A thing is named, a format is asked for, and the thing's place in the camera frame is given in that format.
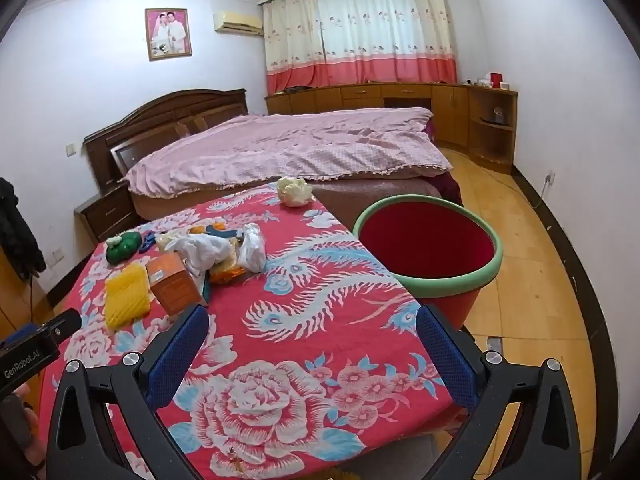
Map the translucent crumpled plastic bag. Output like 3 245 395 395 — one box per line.
236 222 267 273

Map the dark wooden bed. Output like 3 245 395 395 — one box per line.
82 89 463 221

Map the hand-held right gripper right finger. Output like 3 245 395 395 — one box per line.
415 304 588 480

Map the red floral tablecloth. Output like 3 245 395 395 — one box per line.
37 180 468 480

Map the framed wall photo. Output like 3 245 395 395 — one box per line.
145 8 192 62

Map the long wooden cabinet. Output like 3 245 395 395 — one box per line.
265 82 471 148

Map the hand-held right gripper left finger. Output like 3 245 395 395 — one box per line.
47 304 221 480

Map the pink checked bedspread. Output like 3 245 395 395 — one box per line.
122 106 453 198

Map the white crumpled plastic bag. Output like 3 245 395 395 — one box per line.
160 232 236 278

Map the wooden corner shelf unit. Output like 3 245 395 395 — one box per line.
467 85 518 176

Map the yellow foam fruit net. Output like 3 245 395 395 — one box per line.
104 263 152 331

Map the dark hanging jacket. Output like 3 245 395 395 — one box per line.
0 176 47 281

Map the red bucket with green rim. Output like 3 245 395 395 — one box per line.
352 194 503 331

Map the cream plastic bag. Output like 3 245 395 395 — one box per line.
276 176 314 208

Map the orange cracker packet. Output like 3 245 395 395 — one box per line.
209 255 246 285

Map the dark wooden nightstand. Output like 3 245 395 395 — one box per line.
74 182 146 246

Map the cream and red curtain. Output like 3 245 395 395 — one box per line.
261 0 458 96

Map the wall air conditioner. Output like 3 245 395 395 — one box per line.
212 10 264 37

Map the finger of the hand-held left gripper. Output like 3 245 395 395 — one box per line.
42 309 82 347

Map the blue grey plastic tool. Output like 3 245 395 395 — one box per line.
207 225 246 241

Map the green toy pumpkin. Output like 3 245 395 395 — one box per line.
105 231 142 264

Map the orange carton box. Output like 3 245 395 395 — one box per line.
146 252 208 317

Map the wooden wardrobe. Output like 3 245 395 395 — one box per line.
0 245 56 411

